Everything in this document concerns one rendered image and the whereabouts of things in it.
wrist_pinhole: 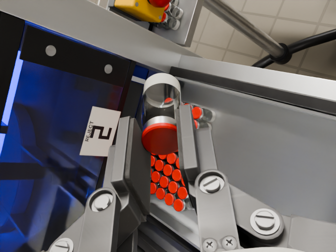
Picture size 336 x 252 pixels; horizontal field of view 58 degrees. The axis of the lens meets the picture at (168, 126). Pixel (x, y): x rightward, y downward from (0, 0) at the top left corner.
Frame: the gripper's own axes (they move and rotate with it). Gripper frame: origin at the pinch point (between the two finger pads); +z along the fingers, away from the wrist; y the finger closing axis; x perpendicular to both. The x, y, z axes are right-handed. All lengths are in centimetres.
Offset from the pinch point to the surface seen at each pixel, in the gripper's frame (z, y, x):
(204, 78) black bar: 36.2, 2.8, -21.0
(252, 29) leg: 88, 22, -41
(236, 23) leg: 84, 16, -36
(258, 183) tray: 19.1, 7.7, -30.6
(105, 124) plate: 29.9, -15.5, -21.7
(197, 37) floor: 151, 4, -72
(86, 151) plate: 26.0, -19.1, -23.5
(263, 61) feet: 104, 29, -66
